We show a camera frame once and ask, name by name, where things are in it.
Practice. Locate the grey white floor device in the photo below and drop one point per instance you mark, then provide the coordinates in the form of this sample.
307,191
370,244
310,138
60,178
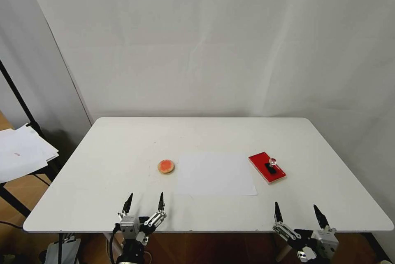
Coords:
61,249

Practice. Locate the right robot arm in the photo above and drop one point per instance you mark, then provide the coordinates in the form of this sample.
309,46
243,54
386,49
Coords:
304,255

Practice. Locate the black stand pole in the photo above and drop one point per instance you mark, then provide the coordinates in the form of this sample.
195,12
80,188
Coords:
19,97

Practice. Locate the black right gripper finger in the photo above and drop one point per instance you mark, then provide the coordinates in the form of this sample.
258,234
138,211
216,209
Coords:
321,216
279,214

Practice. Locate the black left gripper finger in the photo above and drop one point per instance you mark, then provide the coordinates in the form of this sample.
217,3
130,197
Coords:
127,204
160,203

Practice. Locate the black stamp with clear knob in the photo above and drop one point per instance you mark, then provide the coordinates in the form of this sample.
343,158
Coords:
271,166

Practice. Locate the white paper sheet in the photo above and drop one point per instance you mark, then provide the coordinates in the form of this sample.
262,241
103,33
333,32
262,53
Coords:
216,173

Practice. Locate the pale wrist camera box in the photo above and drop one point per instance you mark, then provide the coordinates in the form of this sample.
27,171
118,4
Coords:
129,225
327,241

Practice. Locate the round orange ink pad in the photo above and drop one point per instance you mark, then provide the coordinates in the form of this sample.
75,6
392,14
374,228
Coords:
166,167

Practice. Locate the stack of white papers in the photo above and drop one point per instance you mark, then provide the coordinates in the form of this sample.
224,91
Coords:
21,152

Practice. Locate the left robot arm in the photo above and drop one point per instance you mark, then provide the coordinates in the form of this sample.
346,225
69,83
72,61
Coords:
129,259

